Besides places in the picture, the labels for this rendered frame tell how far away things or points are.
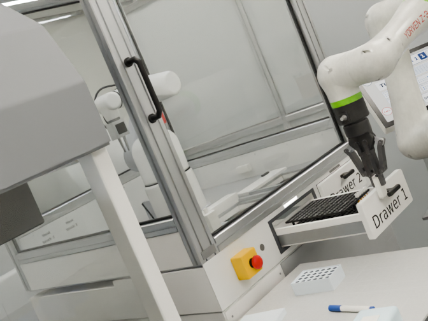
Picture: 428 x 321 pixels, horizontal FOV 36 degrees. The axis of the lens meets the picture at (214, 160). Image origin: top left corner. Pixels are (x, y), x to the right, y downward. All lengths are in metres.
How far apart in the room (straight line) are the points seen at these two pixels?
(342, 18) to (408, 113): 1.57
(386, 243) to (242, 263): 0.88
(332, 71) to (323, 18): 1.89
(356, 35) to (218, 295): 2.14
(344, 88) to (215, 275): 0.63
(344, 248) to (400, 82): 0.62
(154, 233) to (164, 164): 0.23
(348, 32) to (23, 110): 2.63
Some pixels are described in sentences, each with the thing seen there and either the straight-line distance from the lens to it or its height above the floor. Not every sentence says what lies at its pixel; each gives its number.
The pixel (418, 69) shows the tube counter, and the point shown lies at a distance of 2.88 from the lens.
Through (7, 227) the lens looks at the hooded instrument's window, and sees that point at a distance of 1.21.
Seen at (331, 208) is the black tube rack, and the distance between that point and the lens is 2.04.
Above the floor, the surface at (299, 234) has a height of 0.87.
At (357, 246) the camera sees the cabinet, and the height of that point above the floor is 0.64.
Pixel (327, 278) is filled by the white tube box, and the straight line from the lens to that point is 1.80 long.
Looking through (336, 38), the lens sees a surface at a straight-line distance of 3.70.
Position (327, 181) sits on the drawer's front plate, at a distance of 2.33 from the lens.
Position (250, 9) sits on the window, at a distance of 2.31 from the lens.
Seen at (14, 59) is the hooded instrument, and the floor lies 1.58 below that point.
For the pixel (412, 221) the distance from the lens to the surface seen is 3.87.
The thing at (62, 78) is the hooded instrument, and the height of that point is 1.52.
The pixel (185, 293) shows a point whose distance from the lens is 1.93.
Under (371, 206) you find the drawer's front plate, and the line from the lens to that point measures 1.91.
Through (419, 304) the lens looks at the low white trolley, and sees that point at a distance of 1.57.
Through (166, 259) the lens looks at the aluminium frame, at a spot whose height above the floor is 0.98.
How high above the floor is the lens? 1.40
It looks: 6 degrees down
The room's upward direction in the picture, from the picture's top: 23 degrees counter-clockwise
